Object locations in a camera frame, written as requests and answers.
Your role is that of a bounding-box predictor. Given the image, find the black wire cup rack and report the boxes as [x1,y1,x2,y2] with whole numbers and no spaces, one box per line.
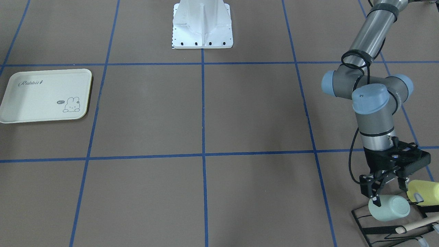
[351,203,438,247]

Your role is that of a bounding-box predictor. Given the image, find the green cup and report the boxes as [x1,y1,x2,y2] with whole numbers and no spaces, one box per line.
[368,195,411,222]

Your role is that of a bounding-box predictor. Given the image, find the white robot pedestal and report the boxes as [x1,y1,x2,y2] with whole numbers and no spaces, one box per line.
[171,0,234,49]

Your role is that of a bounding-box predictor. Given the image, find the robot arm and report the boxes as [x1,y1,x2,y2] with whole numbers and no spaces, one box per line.
[321,0,431,207]

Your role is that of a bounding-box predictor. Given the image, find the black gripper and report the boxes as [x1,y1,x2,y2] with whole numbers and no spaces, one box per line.
[359,137,431,207]

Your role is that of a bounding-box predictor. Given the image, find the white rabbit tray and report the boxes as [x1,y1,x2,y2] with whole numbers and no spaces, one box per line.
[0,69,93,124]

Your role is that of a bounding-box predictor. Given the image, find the yellow cup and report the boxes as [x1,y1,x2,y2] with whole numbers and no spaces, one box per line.
[407,180,439,206]

